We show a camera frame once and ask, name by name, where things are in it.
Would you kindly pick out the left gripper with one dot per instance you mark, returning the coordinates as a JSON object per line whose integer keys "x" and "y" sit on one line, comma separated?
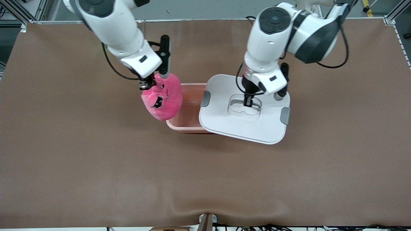
{"x": 247, "y": 86}

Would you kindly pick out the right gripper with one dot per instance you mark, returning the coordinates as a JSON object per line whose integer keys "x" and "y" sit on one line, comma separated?
{"x": 145, "y": 84}

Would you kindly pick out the pink plush toy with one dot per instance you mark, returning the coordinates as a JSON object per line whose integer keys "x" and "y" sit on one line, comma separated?
{"x": 168, "y": 99}

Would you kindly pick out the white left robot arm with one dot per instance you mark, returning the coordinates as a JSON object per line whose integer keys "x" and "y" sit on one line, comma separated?
{"x": 301, "y": 35}

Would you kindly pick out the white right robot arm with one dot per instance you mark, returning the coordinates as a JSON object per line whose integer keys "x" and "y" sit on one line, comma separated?
{"x": 106, "y": 22}

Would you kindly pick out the brown table mat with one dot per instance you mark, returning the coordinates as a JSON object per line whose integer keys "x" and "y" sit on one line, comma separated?
{"x": 205, "y": 179}

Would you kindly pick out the grey rod with black foot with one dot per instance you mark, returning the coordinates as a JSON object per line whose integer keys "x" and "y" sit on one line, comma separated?
{"x": 365, "y": 9}

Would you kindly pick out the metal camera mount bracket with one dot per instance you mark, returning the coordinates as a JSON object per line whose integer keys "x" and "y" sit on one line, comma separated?
{"x": 205, "y": 223}

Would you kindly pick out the aluminium frame profile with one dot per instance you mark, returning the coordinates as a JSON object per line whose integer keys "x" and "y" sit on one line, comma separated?
{"x": 395, "y": 12}
{"x": 16, "y": 11}

